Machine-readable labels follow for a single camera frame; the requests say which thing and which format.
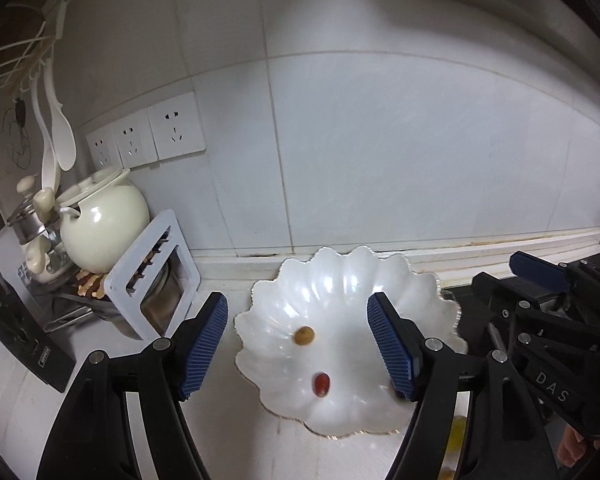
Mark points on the black scissors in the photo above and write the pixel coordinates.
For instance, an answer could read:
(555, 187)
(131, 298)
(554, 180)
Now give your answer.
(17, 137)

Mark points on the large tan longan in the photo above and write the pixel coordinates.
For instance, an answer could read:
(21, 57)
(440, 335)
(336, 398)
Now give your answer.
(304, 335)

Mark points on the green round plum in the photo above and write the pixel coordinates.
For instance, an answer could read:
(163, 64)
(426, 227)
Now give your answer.
(456, 437)

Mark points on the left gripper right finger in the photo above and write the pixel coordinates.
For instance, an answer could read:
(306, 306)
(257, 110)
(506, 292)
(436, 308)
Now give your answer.
(504, 437)

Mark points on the black knife block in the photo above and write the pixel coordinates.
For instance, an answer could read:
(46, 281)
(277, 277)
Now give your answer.
(29, 344)

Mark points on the small tan longan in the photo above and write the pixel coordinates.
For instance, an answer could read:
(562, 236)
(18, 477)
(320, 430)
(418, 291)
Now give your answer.
(446, 474)

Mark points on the white ladle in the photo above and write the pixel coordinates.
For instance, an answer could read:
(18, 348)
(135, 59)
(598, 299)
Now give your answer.
(50, 171)

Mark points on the glass jar in rack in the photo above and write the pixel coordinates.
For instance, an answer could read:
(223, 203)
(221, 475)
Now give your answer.
(162, 299)

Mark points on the black gas stove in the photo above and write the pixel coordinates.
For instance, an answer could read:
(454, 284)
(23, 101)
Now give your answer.
(561, 249)

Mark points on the white dish rack frame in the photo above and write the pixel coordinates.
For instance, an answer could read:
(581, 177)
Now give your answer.
(129, 281)

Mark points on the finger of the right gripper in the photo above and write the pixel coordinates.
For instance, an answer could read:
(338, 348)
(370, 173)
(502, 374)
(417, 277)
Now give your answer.
(539, 272)
(502, 299)

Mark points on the white rice spoon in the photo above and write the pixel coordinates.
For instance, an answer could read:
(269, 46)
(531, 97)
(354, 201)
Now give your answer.
(62, 133)

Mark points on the white wall socket panel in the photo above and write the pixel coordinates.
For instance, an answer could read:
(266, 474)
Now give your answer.
(169, 129)

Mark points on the small white lidded pot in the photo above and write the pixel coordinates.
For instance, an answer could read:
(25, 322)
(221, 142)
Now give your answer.
(45, 259)

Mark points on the person right hand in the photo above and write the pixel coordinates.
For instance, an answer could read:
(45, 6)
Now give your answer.
(571, 448)

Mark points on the steel range hood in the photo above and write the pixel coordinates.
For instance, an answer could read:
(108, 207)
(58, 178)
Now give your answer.
(520, 10)

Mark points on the cream ceramic teapot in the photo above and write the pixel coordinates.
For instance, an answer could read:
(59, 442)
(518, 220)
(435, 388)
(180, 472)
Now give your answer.
(100, 218)

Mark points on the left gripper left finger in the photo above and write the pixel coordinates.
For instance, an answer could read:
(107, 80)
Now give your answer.
(91, 436)

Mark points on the white scalloped fruit bowl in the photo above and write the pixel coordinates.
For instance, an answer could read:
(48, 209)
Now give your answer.
(329, 292)

